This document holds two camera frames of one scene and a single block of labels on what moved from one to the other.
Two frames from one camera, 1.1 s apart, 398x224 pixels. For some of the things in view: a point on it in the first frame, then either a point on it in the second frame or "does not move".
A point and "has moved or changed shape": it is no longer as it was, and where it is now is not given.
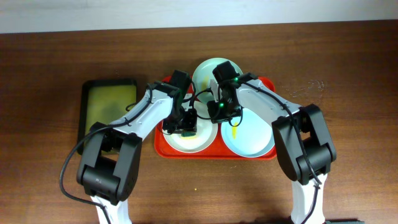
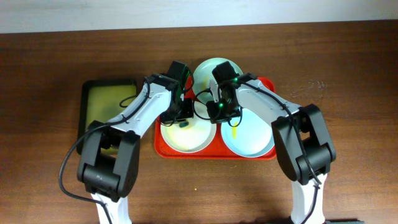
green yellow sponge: x=188 y=135 has moved or changed shape
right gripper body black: x=224 y=111 does not move
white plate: x=206 y=133 does not move
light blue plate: x=250 y=135 does not move
